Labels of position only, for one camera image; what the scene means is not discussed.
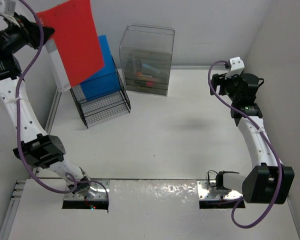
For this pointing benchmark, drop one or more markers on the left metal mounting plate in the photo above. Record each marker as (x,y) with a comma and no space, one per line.
(99,191)

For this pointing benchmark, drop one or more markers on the clear plastic drawer organizer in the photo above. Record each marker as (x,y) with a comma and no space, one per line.
(147,44)

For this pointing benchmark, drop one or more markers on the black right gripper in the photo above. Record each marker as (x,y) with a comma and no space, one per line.
(219,79)

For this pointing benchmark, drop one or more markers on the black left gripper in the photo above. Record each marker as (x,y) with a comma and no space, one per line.
(30,31)

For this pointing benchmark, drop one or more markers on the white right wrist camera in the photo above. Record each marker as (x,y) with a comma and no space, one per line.
(237,66)

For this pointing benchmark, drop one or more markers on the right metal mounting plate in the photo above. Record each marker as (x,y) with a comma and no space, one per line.
(209,193)

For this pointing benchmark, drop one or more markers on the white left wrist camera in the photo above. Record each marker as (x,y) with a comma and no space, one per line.
(7,7)

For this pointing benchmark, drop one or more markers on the red folder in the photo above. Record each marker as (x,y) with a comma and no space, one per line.
(74,47)

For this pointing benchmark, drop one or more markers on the metal mounting plate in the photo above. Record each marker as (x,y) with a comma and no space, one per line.
(209,193)
(99,191)

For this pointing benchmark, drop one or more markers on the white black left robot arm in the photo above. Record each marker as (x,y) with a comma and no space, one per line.
(35,147)

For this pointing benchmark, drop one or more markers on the orange black highlighter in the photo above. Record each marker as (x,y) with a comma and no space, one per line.
(140,74)

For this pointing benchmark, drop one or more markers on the blue folder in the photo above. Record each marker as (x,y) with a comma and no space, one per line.
(105,81)

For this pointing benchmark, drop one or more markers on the black wire mesh shelf rack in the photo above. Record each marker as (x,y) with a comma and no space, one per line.
(99,109)

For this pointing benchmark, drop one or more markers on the pink black highlighter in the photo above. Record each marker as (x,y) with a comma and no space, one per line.
(148,84)

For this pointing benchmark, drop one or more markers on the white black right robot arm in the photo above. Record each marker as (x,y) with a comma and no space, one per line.
(260,185)

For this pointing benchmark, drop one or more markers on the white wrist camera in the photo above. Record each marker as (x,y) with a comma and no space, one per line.
(7,7)
(237,66)

